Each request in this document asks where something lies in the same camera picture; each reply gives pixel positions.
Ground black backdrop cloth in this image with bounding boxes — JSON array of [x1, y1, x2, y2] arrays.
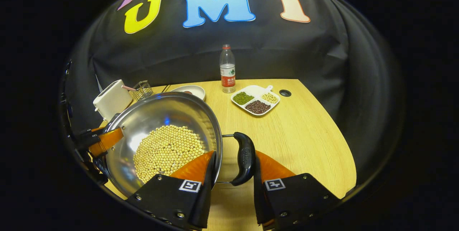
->
[[63, 0, 404, 188]]

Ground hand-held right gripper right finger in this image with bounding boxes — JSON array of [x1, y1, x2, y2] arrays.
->
[[253, 150, 341, 231]]

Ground round white plate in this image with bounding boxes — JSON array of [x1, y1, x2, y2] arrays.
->
[[170, 85, 206, 101]]

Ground pile of soybeans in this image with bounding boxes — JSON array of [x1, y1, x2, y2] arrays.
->
[[133, 125, 207, 184]]

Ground stainless steel pot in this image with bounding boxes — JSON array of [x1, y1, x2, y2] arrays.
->
[[102, 92, 257, 198]]

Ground white divided dish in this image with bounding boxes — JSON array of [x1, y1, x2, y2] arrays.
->
[[231, 85, 281, 117]]

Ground clear plastic water bottle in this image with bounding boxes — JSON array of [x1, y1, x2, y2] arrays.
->
[[219, 44, 236, 93]]

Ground dark red beans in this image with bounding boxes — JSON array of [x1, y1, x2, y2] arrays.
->
[[245, 100, 271, 114]]

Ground green mung beans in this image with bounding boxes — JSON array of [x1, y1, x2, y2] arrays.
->
[[233, 92, 254, 105]]

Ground metal wire basket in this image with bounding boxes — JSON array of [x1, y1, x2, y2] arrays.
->
[[133, 80, 154, 102]]

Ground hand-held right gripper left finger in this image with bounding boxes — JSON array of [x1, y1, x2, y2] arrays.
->
[[126, 150, 217, 230]]

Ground white toaster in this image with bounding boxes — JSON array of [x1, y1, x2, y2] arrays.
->
[[93, 79, 133, 122]]

